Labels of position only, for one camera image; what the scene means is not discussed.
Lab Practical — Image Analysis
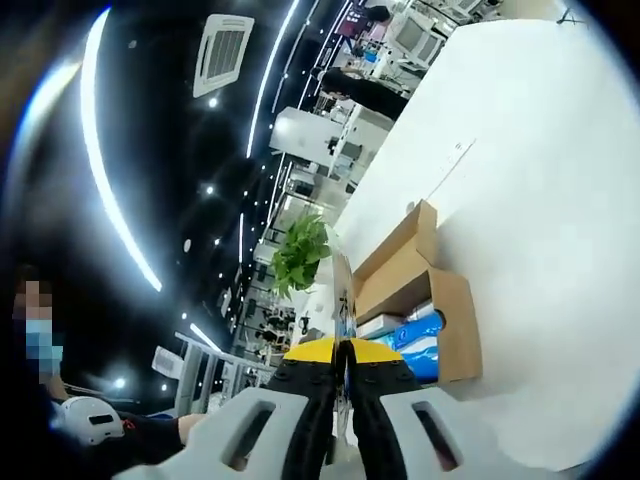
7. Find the green potted plant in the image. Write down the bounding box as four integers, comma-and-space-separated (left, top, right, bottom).
269, 213, 334, 301

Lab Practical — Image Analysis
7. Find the white chest-worn device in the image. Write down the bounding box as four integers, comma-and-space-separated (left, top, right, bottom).
52, 396, 125, 447

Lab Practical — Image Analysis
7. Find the brown cardboard shoe box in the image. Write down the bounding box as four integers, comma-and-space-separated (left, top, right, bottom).
352, 198, 484, 386

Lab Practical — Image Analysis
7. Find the white mesh office chair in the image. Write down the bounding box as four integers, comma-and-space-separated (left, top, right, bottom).
396, 10, 445, 65

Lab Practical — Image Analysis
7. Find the white table socket strip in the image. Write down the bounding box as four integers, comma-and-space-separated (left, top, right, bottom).
433, 139, 477, 199

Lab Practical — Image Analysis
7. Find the blue soft tissue pack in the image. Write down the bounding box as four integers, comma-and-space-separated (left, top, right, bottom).
327, 222, 447, 451

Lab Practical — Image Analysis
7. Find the grey metal storage rack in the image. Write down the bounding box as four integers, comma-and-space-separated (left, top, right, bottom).
152, 329, 241, 416

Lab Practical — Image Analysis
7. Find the light blue wet wipes pack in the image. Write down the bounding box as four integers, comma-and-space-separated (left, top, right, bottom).
357, 312, 407, 344

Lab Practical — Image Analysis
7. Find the blue face mask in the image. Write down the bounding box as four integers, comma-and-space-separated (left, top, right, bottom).
24, 319, 65, 375

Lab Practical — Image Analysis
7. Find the ceiling air conditioner vent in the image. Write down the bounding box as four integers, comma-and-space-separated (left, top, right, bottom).
192, 13, 256, 99

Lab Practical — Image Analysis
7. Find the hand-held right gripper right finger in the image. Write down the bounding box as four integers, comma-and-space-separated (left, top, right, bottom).
349, 337, 506, 480

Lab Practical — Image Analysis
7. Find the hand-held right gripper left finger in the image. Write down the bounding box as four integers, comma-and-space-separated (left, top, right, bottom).
107, 337, 339, 480

